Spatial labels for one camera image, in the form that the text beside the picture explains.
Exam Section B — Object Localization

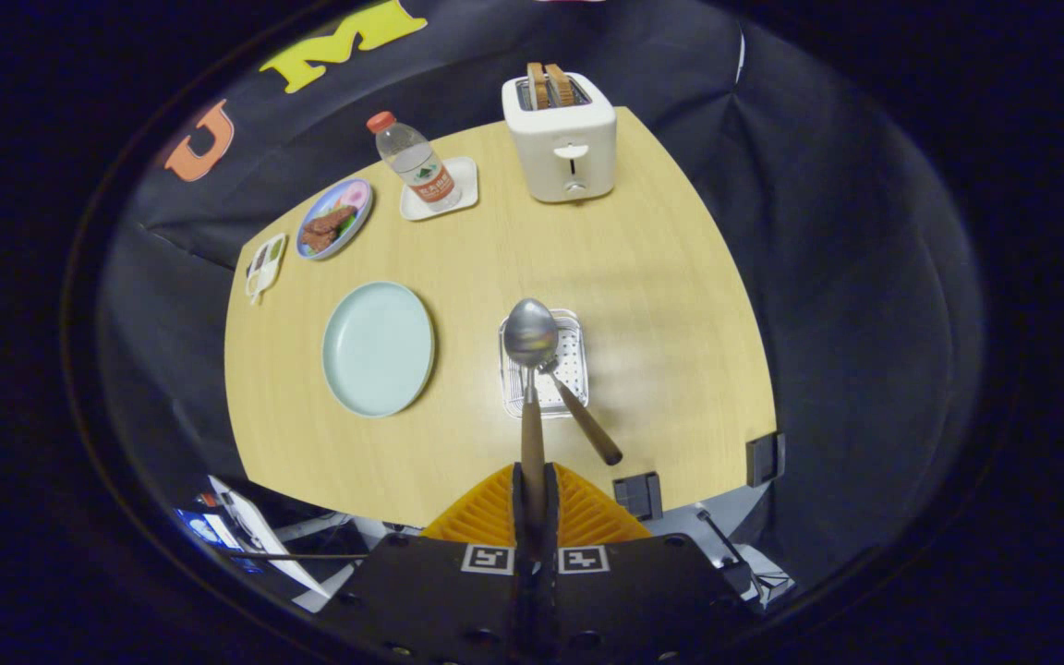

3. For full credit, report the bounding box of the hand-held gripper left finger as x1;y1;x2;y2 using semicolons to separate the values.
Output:
336;462;535;665

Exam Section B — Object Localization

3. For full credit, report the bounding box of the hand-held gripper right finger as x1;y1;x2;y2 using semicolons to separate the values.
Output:
534;462;755;665

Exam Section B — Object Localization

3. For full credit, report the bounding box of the fork with wooden handle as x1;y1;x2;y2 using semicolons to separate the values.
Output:
539;356;623;466

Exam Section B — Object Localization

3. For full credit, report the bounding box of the spoon with wooden handle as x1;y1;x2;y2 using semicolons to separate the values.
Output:
503;297;560;555

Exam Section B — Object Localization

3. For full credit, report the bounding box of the black table edge clamp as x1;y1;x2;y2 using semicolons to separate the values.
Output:
746;431;786;488
612;472;663;521

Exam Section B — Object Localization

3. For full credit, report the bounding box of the light green plate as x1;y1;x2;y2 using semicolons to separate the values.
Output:
321;281;436;418

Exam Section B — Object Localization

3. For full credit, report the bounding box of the white flat board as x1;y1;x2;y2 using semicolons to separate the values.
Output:
209;476;330;599

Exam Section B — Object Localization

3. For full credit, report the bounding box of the blue lit screen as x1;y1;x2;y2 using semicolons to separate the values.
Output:
176;508;260;574

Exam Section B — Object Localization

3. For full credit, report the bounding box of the white square coaster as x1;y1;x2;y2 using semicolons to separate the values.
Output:
400;156;479;222

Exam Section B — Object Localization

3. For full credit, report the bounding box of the colourful plate with toy food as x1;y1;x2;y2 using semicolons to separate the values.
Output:
296;177;373;261

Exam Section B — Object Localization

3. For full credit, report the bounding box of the white divided sauce dish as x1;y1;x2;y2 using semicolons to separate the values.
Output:
246;233;288;306

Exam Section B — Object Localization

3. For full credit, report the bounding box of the white toaster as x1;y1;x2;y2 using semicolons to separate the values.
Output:
502;72;618;203

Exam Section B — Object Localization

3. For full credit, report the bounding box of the clear red-capped water bottle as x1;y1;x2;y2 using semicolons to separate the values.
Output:
367;111;462;212

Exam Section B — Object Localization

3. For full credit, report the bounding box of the small metal wire basket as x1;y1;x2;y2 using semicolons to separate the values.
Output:
498;308;590;420

